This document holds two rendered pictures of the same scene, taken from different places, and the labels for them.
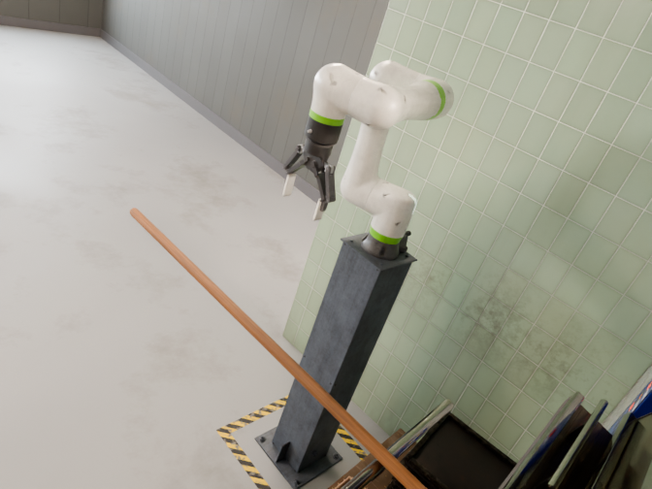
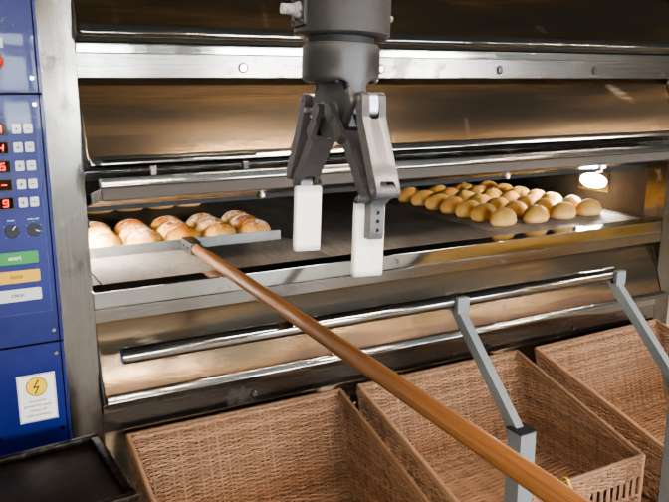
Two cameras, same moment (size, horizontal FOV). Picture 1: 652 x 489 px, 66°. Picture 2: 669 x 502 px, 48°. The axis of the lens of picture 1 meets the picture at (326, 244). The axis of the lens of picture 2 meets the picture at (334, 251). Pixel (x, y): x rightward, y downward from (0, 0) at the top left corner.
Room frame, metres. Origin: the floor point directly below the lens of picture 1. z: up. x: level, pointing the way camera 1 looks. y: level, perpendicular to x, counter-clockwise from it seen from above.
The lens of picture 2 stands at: (1.95, 0.44, 1.63)
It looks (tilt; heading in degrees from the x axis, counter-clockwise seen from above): 13 degrees down; 207
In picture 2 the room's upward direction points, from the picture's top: straight up
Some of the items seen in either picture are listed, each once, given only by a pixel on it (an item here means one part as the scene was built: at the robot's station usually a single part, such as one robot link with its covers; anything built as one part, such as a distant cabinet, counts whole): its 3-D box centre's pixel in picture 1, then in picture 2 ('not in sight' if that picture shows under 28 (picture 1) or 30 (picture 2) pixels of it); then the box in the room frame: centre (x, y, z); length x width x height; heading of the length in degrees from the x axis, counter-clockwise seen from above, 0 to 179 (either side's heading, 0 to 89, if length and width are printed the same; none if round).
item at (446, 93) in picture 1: (430, 99); not in sight; (1.61, -0.16, 1.79); 0.18 x 0.13 x 0.12; 158
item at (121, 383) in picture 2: not in sight; (432, 305); (0.07, -0.23, 1.02); 1.79 x 0.11 x 0.19; 146
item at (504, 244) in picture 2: not in sight; (429, 254); (0.06, -0.25, 1.16); 1.80 x 0.06 x 0.04; 146
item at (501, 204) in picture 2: not in sight; (496, 200); (-0.66, -0.27, 1.21); 0.61 x 0.48 x 0.06; 56
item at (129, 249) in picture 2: not in sight; (168, 231); (0.28, -0.97, 1.20); 0.55 x 0.36 x 0.03; 145
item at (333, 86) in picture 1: (336, 93); not in sight; (1.28, 0.10, 1.79); 0.13 x 0.11 x 0.14; 68
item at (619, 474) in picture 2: not in sight; (495, 445); (0.21, -0.01, 0.72); 0.56 x 0.49 x 0.28; 146
